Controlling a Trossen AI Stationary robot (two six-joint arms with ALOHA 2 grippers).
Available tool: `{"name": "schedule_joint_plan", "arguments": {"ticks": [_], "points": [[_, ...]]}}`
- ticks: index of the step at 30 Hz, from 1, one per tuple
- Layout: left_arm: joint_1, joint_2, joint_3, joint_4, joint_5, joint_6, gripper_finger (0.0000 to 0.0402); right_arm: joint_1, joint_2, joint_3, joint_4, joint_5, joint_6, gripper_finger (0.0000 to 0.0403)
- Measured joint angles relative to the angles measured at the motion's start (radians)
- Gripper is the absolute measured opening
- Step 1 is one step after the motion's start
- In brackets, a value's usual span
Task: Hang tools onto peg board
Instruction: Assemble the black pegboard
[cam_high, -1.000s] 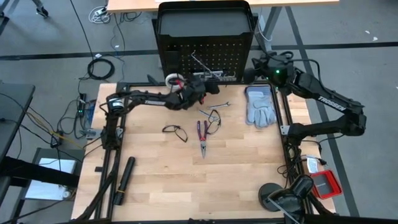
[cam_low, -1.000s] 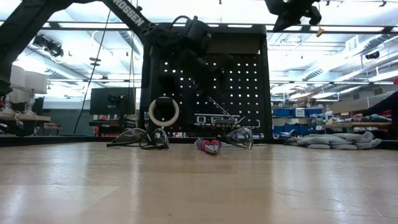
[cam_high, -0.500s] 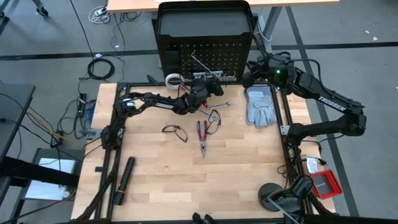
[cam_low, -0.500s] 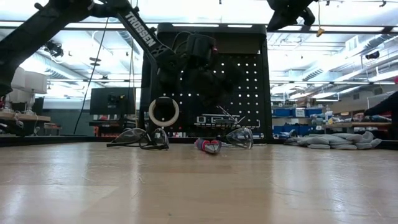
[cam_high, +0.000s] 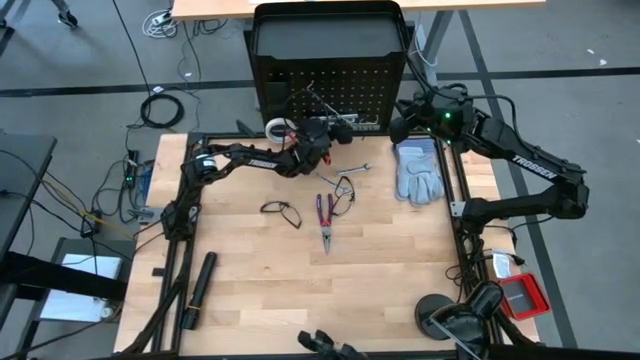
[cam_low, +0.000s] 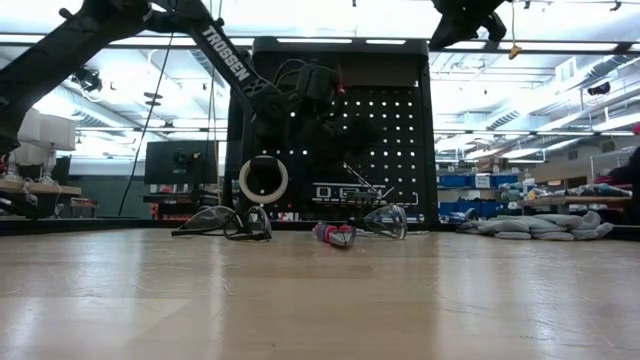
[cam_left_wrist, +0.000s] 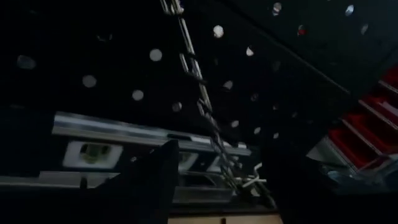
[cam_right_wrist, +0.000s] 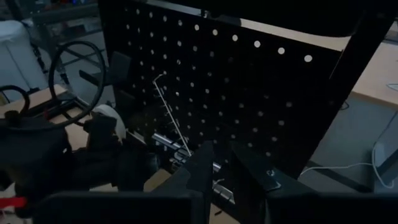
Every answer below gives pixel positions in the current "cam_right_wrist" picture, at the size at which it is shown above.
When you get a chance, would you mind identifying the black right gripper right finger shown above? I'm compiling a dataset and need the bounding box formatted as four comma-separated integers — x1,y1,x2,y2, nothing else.
229,141,317,224

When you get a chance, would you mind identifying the black pegboard stand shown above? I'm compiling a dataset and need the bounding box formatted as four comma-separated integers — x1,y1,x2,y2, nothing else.
79,0,397,180

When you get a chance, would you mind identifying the black spirit level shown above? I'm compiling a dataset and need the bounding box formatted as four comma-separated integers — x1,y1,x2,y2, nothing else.
151,133,236,205

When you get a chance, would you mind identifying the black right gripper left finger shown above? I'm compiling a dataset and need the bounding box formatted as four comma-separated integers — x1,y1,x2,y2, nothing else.
154,141,215,224

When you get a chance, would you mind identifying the white floor cable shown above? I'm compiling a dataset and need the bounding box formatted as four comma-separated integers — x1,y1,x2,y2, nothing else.
298,144,398,190

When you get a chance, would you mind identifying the black aluminium table frame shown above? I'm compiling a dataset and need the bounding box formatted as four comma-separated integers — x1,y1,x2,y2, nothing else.
26,92,94,121

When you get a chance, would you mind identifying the white waste bin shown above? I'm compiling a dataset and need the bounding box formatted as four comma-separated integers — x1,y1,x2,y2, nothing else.
0,20,49,102

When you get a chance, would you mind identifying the white tape roll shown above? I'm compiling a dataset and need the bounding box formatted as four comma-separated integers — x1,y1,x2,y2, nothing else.
92,104,127,144

